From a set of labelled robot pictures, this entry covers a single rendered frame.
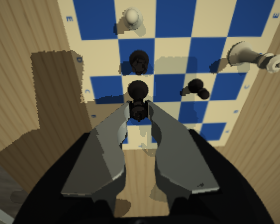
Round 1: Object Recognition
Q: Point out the white pawn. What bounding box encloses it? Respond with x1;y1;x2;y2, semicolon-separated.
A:
123;7;143;30

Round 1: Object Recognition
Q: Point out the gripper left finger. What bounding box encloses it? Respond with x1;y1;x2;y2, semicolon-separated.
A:
12;101;132;224

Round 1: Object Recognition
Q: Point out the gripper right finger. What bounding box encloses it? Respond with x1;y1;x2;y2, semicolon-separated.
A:
145;100;274;224

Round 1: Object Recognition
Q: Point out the blue and cream checkered board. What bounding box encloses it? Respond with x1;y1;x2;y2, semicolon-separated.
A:
57;0;280;146

